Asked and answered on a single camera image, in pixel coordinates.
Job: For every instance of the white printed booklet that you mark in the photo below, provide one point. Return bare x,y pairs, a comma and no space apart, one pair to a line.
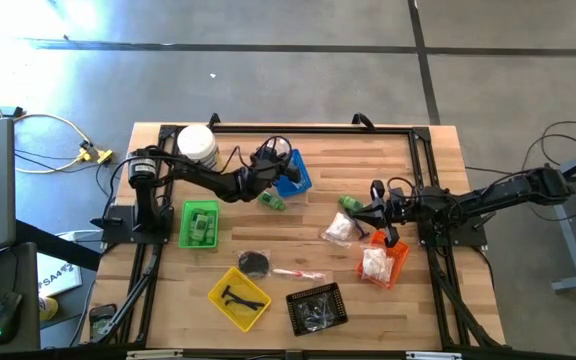
58,280

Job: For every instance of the black device with green board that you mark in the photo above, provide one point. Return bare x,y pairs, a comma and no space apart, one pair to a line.
102,315

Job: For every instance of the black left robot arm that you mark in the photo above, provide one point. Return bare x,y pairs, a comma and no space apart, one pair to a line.
203,177

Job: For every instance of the green plastic basket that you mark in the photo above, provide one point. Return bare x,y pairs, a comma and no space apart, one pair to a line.
184,235

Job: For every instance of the black razor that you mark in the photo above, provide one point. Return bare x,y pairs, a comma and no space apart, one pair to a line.
229,292

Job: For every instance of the black frame hook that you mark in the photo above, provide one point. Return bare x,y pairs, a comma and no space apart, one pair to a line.
363,120
213,120

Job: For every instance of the orange plastic basket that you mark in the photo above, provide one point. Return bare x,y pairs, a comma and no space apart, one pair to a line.
402,255

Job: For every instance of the bag of cotton balls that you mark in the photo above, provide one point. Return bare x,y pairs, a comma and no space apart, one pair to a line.
384,276
339,227
372,257

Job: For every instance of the blue plastic basket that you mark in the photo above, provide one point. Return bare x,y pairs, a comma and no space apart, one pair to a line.
300,187

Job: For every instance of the silver metal bar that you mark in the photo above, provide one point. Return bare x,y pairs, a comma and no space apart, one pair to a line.
153,355
433,356

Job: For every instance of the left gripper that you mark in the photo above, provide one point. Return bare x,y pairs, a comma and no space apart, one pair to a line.
275,167

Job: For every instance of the black aluminium table frame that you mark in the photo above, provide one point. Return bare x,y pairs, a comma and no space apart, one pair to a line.
318,129

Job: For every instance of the red toothbrush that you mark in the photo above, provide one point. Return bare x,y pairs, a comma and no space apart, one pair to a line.
293,273

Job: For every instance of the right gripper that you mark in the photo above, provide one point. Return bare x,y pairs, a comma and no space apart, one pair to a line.
400,207

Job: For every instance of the black computer mouse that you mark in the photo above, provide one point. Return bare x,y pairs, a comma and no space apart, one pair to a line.
5,317

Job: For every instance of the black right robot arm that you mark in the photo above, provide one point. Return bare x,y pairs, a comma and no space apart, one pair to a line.
493,195

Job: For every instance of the yellow plastic basket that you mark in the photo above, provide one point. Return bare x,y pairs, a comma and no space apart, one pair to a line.
240,320

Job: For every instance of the dark desk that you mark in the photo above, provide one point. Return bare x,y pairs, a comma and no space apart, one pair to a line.
28,280

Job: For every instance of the black plastic basket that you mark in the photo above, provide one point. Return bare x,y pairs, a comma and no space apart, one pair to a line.
293,320

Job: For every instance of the small yellow object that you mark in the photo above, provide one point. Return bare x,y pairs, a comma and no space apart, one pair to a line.
49,309

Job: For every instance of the disinfectant wipes canister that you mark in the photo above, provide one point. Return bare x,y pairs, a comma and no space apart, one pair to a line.
195,140

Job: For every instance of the black round brush in bag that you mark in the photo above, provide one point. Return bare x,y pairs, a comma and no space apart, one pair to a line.
254,265

